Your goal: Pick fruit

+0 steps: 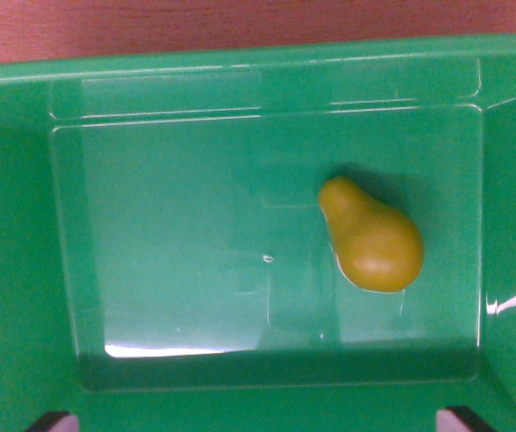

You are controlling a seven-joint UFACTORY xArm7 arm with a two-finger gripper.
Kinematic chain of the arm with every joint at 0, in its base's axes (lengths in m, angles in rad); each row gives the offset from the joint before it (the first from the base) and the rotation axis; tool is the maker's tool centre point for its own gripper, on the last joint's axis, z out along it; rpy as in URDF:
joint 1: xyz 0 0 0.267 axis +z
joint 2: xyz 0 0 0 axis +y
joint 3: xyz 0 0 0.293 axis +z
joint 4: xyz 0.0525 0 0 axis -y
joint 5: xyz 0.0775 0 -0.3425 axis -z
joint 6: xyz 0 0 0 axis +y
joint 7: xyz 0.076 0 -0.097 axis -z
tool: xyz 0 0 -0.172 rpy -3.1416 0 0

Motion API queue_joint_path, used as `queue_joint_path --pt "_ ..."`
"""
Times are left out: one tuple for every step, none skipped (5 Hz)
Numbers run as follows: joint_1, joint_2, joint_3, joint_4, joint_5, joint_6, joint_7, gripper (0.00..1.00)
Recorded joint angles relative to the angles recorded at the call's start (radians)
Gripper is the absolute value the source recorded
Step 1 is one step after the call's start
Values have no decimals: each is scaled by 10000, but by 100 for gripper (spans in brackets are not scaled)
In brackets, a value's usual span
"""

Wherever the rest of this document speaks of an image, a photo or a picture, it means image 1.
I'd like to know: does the yellow-green toy pear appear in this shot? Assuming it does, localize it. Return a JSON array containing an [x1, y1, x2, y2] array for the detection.
[[318, 175, 425, 294]]

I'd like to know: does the green plastic bin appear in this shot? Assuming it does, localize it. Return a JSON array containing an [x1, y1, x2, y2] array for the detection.
[[0, 33, 516, 432]]

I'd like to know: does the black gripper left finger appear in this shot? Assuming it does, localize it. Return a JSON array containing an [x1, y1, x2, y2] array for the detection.
[[24, 410, 80, 432]]

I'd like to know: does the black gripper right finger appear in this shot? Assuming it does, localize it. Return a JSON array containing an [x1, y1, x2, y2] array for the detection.
[[435, 405, 497, 432]]

